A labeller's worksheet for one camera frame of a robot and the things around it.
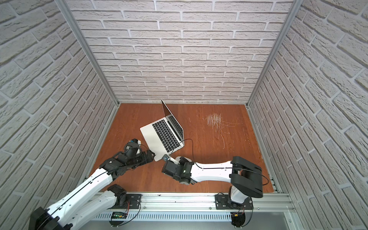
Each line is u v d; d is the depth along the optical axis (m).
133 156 0.63
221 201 0.73
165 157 0.71
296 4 0.68
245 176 0.44
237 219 0.70
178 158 0.76
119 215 0.72
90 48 0.87
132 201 0.74
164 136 0.98
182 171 0.60
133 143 0.74
